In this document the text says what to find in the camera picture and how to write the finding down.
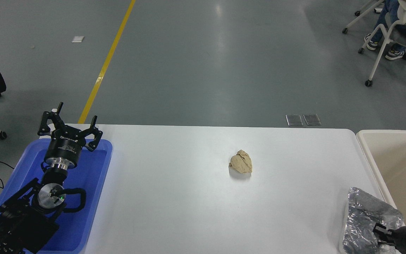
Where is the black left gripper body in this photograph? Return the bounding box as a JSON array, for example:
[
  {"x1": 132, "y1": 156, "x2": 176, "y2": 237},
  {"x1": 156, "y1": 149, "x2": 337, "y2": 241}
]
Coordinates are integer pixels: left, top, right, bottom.
[{"x1": 44, "y1": 129, "x2": 86, "y2": 164}]

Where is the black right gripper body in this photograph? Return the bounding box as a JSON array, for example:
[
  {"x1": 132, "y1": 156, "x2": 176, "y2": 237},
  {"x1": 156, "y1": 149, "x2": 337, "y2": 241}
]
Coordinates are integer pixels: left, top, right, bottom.
[{"x1": 394, "y1": 225, "x2": 406, "y2": 253}]

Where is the silver foil plate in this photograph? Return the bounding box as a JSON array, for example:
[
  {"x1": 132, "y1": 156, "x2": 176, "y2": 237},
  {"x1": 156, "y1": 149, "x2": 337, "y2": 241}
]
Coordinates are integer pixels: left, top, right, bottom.
[{"x1": 342, "y1": 187, "x2": 405, "y2": 254}]

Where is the metal floor plate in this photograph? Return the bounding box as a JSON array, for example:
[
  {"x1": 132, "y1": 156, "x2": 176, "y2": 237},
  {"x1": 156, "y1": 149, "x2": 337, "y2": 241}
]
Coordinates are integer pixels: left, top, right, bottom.
[
  {"x1": 285, "y1": 114, "x2": 304, "y2": 127},
  {"x1": 303, "y1": 113, "x2": 322, "y2": 126}
]

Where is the blue plastic tray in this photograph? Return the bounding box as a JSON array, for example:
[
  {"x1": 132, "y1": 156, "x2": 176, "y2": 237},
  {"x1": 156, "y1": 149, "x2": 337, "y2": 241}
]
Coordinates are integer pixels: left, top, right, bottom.
[{"x1": 0, "y1": 138, "x2": 113, "y2": 254}]

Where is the large pale bin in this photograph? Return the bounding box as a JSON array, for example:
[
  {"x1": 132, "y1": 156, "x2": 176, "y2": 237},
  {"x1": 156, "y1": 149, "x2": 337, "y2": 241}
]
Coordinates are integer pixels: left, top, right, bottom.
[{"x1": 356, "y1": 129, "x2": 406, "y2": 230}]

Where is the crumpled tan paper ball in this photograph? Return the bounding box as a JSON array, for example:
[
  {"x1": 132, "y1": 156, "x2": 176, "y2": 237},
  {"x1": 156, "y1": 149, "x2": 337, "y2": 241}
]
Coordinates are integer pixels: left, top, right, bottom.
[{"x1": 228, "y1": 149, "x2": 253, "y2": 174}]

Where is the white wheeled chair base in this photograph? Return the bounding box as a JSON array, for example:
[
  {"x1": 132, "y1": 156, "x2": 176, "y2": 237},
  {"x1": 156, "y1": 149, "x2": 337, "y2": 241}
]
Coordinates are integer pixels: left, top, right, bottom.
[{"x1": 342, "y1": 0, "x2": 386, "y2": 34}]

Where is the white frame wheeled chair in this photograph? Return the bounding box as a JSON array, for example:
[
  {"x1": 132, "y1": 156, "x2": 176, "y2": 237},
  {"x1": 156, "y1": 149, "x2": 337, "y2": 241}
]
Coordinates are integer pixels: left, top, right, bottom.
[{"x1": 358, "y1": 14, "x2": 406, "y2": 96}]

